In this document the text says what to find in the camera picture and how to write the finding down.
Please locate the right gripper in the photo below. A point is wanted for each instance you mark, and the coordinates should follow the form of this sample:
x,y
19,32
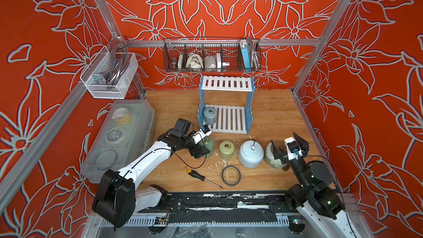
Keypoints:
x,y
284,158

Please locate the small dark green tea canister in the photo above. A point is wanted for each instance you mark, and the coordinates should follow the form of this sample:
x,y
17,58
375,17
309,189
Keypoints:
x,y
209,144

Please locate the cream floral tea canister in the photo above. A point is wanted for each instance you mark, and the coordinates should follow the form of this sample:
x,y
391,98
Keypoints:
x,y
269,156

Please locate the white ceramic tea canister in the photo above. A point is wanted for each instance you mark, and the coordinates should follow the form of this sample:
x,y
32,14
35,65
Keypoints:
x,y
251,154

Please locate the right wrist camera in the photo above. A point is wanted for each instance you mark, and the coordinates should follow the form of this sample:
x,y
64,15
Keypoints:
x,y
293,149

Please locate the clear plastic wall bin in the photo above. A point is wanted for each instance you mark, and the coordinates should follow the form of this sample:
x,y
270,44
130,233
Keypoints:
x,y
110,75

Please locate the yellow black screwdriver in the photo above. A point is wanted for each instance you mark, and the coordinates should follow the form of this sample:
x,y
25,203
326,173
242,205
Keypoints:
x,y
196,175

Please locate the small yellow-green tea canister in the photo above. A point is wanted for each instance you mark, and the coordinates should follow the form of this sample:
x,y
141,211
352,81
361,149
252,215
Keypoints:
x,y
226,150

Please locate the small blue-grey tea canister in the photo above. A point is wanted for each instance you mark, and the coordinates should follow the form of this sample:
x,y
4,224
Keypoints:
x,y
210,116

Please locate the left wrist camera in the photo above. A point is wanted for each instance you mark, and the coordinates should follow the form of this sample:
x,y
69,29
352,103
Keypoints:
x,y
201,134

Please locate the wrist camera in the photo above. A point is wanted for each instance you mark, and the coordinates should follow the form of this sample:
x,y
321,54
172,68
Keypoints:
x,y
293,149
201,134

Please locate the blue white two-tier shelf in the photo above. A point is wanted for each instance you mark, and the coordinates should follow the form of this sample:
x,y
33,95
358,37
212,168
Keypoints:
x,y
229,118

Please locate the light blue box in basket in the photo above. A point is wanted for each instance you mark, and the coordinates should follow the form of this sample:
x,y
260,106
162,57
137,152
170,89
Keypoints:
x,y
245,50

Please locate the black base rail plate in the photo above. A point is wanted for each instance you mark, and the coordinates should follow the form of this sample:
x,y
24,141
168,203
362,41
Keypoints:
x,y
226,207

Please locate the translucent plastic storage box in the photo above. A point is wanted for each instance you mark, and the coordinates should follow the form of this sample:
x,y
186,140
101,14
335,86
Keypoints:
x,y
126,134

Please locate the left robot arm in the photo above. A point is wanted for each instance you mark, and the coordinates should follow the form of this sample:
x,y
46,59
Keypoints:
x,y
117,197

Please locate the roll of brown tape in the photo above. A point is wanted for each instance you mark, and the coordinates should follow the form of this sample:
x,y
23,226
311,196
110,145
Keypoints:
x,y
231,176

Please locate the cream cloth item in basket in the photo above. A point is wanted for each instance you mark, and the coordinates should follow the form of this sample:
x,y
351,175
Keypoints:
x,y
194,62

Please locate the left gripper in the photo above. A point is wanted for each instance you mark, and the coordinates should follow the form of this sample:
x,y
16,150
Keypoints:
x,y
197,151

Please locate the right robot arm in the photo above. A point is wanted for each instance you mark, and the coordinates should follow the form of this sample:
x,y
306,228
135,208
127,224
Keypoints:
x,y
312,196

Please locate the black wire wall basket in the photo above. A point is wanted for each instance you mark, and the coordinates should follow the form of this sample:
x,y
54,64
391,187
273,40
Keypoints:
x,y
219,55

